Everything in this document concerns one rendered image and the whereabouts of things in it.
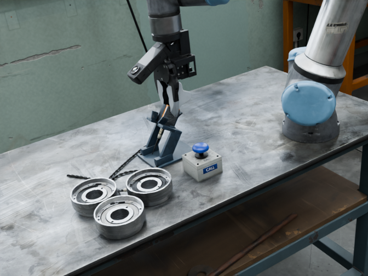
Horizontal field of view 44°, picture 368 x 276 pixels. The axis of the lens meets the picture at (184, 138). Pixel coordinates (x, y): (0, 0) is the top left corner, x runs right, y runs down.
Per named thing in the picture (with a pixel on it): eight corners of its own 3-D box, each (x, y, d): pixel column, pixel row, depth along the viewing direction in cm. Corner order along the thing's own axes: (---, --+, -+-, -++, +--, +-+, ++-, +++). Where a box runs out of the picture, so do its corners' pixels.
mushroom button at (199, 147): (199, 168, 110) (197, 150, 107) (190, 162, 113) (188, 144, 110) (213, 162, 111) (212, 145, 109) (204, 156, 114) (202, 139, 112)
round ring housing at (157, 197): (174, 180, 111) (172, 166, 109) (172, 206, 102) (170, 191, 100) (131, 183, 112) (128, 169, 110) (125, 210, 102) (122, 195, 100)
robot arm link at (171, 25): (159, 19, 103) (141, 15, 109) (161, 40, 105) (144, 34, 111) (186, 12, 106) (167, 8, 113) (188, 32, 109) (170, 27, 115)
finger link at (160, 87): (184, 108, 122) (182, 76, 117) (165, 115, 119) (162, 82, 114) (177, 103, 124) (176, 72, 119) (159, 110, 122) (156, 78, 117)
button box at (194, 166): (199, 183, 109) (196, 165, 107) (183, 170, 114) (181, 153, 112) (226, 170, 112) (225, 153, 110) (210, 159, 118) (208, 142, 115)
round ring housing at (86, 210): (115, 218, 100) (111, 202, 98) (68, 220, 101) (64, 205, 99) (122, 190, 110) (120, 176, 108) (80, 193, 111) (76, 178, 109)
